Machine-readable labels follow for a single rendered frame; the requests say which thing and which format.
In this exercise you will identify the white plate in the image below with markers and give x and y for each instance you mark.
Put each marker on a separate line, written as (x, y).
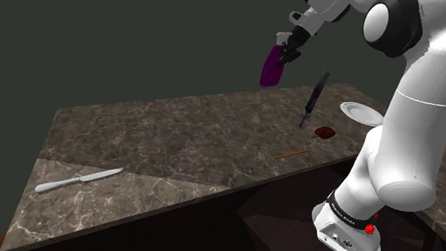
(360, 113)

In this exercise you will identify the dark robot stand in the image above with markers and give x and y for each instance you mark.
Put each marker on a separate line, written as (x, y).
(284, 237)

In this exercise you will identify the silver table knife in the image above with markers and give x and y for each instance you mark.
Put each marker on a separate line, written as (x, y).
(75, 180)

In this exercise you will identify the orange pencil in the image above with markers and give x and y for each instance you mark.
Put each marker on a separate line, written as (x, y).
(292, 154)

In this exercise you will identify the dark brown lump with stick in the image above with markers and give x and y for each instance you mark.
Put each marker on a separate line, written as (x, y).
(325, 132)

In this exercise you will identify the purple spray bottle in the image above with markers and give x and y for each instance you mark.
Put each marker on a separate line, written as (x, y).
(271, 68)

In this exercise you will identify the black pen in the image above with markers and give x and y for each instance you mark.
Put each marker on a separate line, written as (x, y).
(315, 95)

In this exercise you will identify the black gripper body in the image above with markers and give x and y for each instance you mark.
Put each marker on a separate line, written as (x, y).
(298, 37)

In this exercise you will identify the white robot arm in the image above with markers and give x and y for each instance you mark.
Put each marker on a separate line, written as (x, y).
(421, 136)

